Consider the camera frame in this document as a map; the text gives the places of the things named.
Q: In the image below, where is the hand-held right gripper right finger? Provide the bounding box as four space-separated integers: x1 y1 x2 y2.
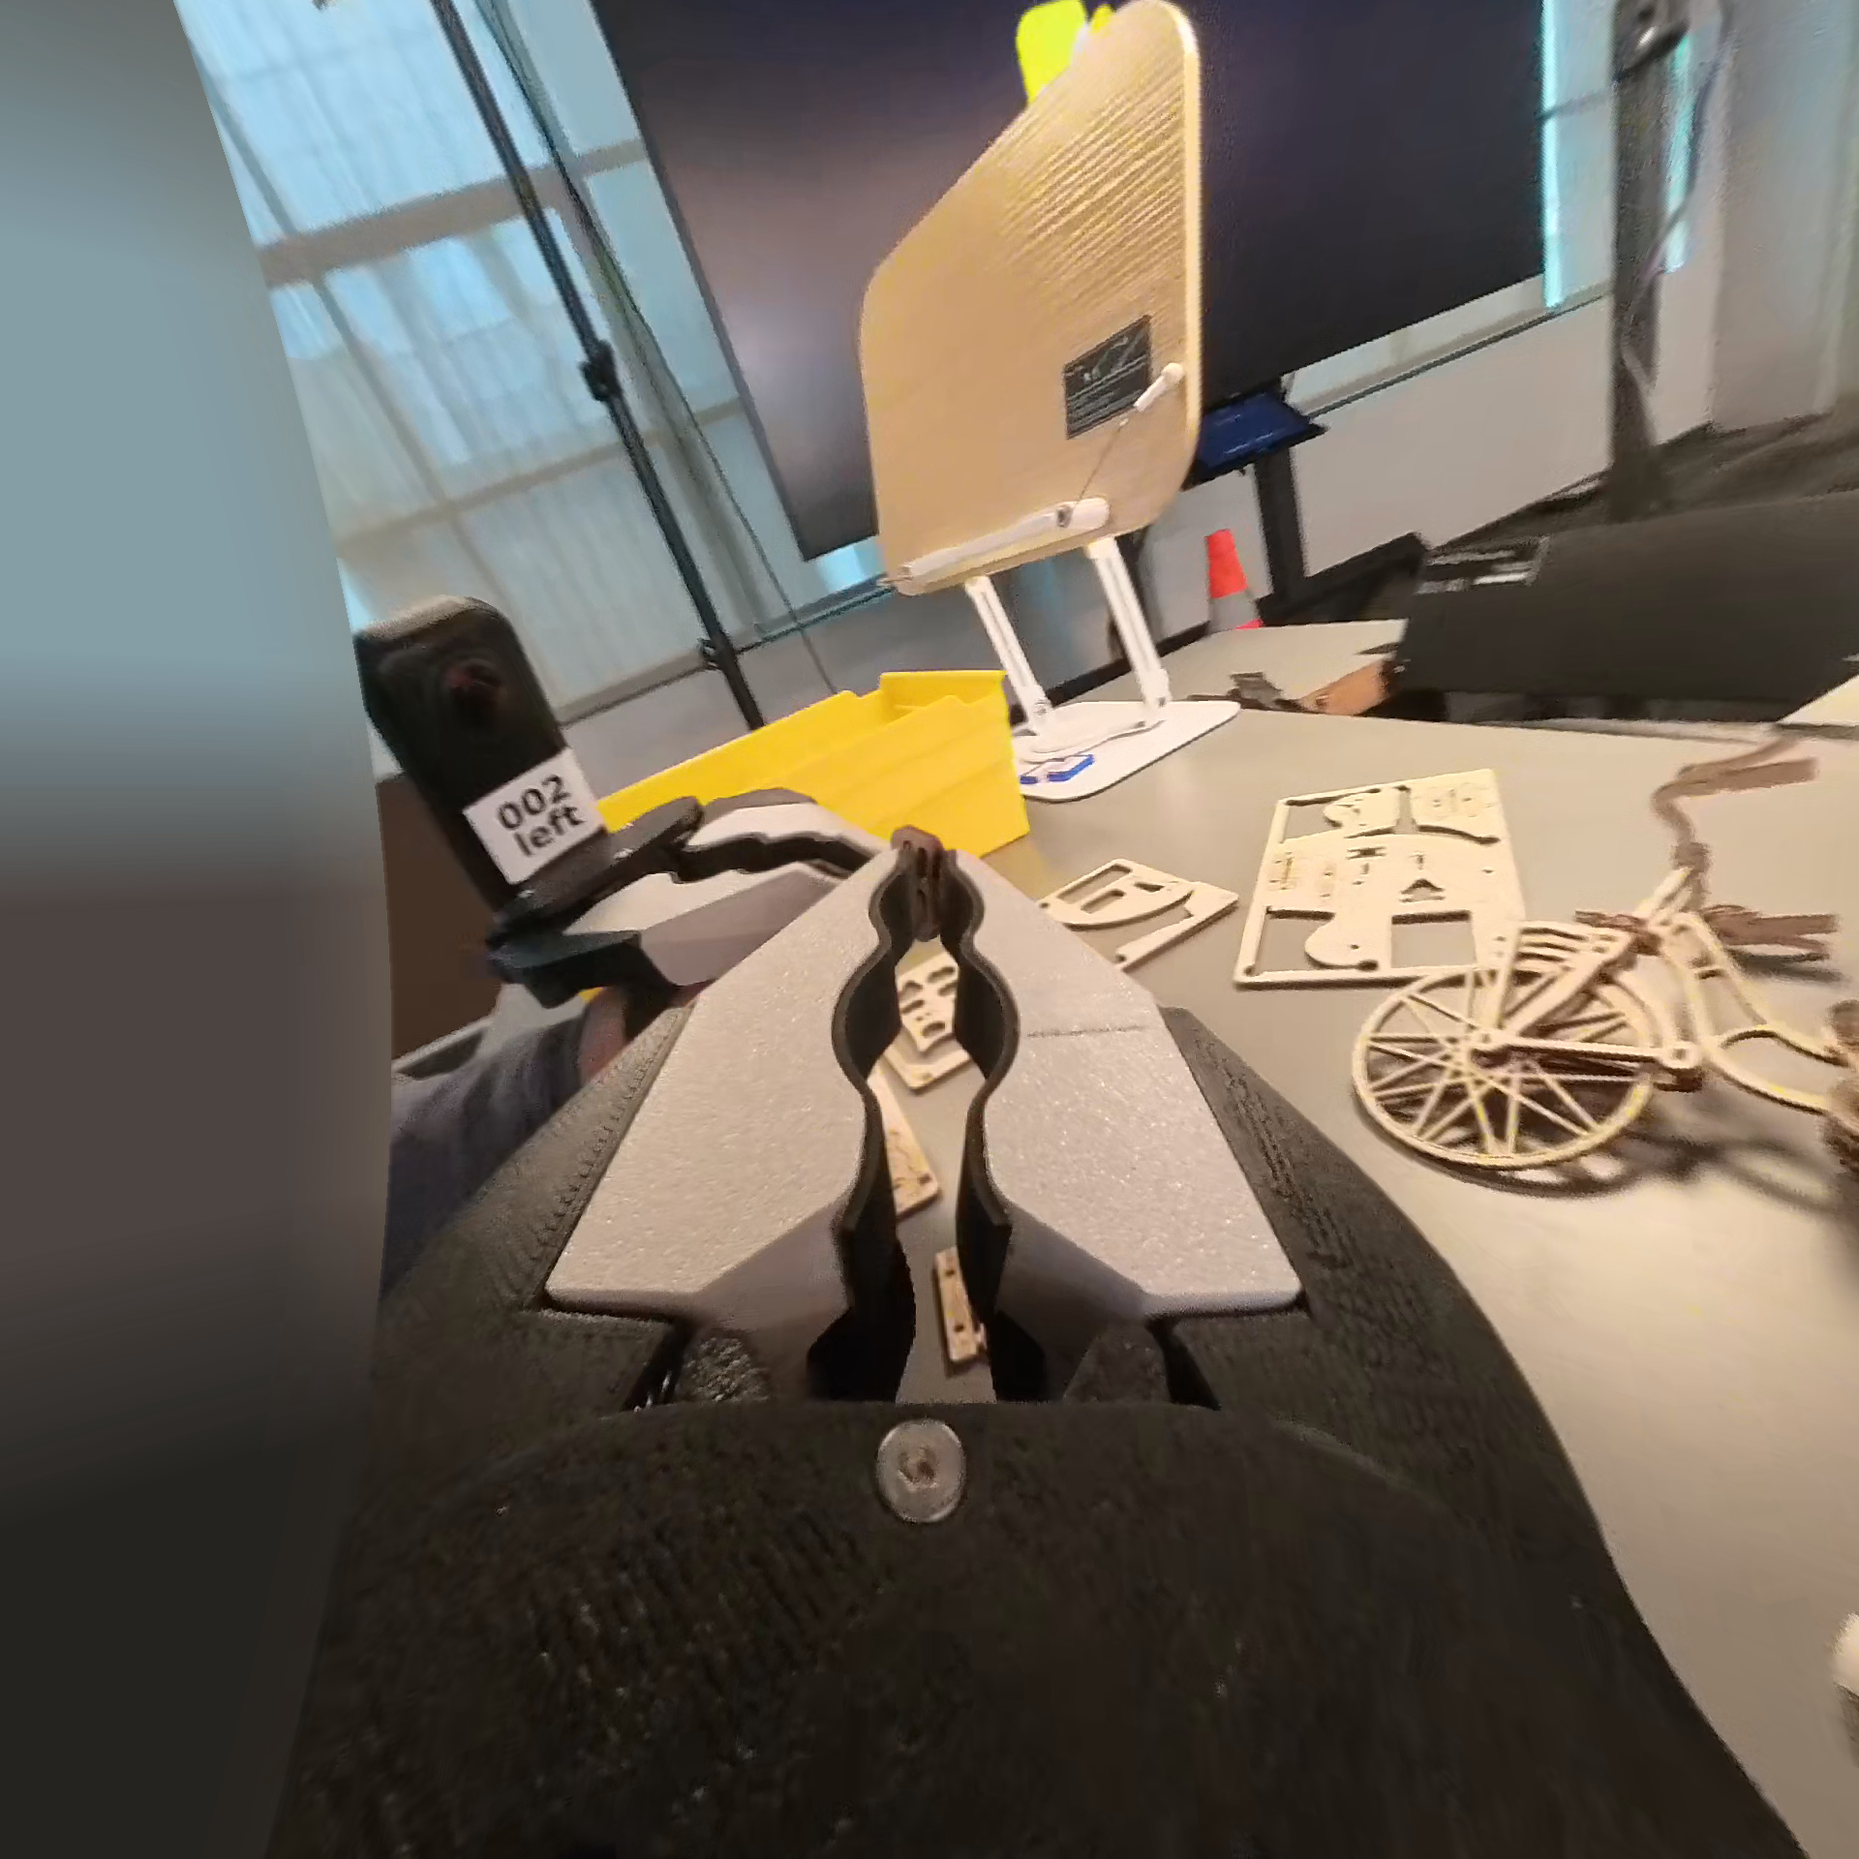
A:
906 830 1304 1402

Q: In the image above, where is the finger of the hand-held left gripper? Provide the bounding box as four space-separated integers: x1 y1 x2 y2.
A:
678 789 885 882
558 850 876 1006

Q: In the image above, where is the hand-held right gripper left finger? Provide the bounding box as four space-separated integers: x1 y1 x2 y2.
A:
546 830 936 1402

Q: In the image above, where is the person's left forearm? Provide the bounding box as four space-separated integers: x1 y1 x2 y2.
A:
385 998 685 1293

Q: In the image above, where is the wooden parts sheet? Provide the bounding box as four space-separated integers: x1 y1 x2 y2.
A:
1231 766 1530 994
1033 858 1240 977

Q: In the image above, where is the wooden bicycle model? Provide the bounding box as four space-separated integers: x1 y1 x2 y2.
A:
1351 734 1859 1183

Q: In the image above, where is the yellow plastic bin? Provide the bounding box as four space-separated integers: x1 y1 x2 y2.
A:
594 671 1028 858

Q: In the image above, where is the flat wooden part with cutouts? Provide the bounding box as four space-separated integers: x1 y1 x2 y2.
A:
879 942 976 1094

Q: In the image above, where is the black tripod stand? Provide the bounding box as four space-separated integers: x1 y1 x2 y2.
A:
429 0 769 731

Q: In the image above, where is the orange traffic cone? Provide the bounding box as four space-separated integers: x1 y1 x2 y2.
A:
1203 526 1267 637

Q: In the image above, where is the brown cardboard piece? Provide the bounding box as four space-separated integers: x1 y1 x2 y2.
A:
1225 661 1404 719

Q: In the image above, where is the black monitor stand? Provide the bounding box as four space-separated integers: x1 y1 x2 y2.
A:
1245 449 1433 625

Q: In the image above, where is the bamboo book stand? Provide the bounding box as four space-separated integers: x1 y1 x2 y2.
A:
858 0 1244 805

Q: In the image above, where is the large dark monitor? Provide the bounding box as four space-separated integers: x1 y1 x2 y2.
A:
586 0 1549 564

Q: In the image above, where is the small blue screen tablet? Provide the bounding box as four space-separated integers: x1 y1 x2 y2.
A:
1181 389 1326 486

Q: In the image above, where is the black case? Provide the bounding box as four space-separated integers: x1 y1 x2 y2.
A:
1391 490 1859 729

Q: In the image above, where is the yellow paper sheet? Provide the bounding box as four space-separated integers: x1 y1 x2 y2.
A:
1014 0 1124 99

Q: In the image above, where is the black pole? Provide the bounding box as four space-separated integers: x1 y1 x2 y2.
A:
1603 0 1730 526

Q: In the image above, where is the glass window wall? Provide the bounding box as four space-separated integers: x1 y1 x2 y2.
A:
174 0 888 720

